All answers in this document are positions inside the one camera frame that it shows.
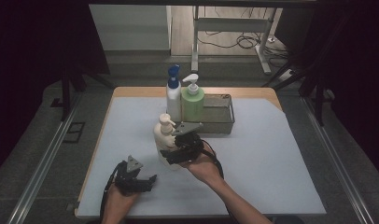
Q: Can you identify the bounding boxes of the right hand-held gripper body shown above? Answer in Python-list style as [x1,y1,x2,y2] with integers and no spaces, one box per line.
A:
[171,120,206,163]

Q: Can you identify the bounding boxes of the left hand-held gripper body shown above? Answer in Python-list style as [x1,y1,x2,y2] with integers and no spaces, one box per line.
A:
[114,154,146,197]

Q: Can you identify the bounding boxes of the cream pump bottle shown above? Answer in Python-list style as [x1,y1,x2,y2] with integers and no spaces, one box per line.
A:
[152,113,183,172]

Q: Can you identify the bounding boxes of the metal mesh basket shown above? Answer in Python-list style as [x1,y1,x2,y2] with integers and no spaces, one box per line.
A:
[164,92,235,135]

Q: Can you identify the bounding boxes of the green pump bottle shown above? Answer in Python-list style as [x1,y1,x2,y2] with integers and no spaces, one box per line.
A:
[180,73,206,123]

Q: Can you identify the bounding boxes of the white bottle with blue pump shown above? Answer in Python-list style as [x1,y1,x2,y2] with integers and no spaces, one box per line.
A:
[165,63,183,123]

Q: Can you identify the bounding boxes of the person's right hand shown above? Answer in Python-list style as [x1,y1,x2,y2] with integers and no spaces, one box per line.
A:
[179,148,225,187]

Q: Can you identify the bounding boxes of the person's left hand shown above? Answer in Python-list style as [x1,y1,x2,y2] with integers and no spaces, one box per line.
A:
[101,185,142,224]

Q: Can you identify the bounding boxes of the black floor plate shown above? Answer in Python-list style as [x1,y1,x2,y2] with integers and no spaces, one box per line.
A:
[63,121,86,145]

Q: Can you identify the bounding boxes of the pale blue table mat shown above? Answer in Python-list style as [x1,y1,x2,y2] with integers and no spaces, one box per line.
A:
[76,96,327,217]

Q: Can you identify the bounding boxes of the black metal stand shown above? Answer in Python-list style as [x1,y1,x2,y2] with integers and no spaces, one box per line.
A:
[261,60,328,127]
[60,66,115,123]

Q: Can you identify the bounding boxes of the white power strip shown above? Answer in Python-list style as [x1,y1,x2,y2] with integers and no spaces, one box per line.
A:
[278,69,296,83]

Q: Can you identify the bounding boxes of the white cabinet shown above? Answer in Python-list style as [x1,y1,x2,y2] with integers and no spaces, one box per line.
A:
[88,4,173,51]

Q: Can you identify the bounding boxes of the dark overhead crossbar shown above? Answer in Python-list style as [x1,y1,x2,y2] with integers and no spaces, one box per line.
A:
[87,0,318,9]

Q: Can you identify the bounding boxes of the dark curtain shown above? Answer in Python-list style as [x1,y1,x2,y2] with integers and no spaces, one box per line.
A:
[274,0,379,182]
[0,0,111,179]

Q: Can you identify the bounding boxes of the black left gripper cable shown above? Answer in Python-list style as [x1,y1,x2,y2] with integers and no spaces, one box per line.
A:
[99,162,125,224]

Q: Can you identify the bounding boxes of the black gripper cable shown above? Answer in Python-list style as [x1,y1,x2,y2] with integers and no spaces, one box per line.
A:
[99,162,125,224]
[201,139,226,181]

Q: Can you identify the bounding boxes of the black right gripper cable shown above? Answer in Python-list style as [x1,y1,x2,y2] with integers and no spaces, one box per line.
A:
[201,139,226,181]

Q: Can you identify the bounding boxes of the aluminium floor rail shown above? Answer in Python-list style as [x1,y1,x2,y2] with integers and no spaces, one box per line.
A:
[6,92,83,224]
[301,96,374,224]

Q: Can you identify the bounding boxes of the black floor cables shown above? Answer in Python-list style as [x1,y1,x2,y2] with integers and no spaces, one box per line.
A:
[196,7,290,68]

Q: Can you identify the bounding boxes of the white desk frame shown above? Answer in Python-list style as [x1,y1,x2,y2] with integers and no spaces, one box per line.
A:
[190,5,277,76]

